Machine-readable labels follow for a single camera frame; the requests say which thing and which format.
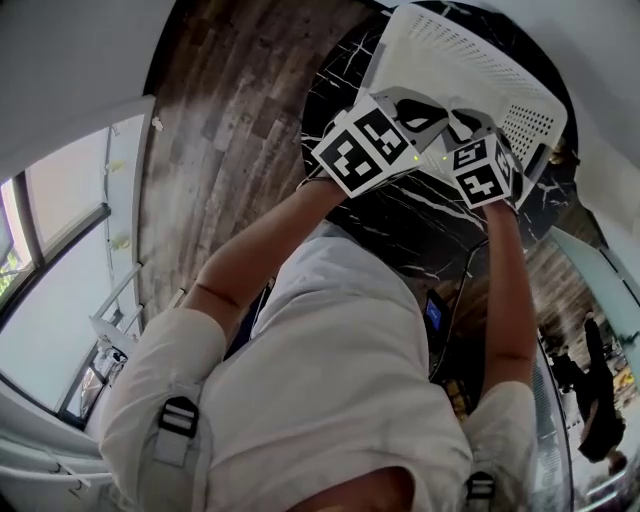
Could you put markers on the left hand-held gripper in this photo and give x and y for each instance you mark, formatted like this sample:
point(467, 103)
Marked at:
point(360, 150)

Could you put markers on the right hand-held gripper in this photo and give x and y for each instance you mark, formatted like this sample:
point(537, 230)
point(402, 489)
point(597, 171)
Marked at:
point(485, 175)

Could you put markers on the white perforated plastic basket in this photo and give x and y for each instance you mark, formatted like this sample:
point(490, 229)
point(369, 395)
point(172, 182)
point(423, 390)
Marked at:
point(450, 45)

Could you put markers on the person's left forearm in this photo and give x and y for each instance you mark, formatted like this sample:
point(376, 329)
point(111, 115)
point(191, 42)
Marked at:
point(260, 235)

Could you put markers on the person's right forearm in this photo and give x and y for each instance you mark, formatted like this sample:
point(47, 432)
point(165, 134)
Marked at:
point(505, 300)

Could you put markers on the black device blue screen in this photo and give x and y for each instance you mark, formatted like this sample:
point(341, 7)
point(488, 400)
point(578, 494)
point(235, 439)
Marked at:
point(434, 315)

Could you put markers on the frosted glass door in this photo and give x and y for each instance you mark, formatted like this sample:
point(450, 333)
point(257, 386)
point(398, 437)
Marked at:
point(590, 280)

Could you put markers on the person's white shirt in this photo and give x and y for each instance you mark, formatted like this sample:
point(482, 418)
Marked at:
point(325, 375)

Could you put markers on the white metal rack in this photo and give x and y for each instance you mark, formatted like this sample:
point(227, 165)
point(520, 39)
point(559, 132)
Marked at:
point(117, 310)

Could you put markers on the person's head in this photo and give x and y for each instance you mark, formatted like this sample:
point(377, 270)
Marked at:
point(360, 492)

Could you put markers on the dark framed window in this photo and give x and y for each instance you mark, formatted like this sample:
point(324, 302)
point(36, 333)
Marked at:
point(60, 215)

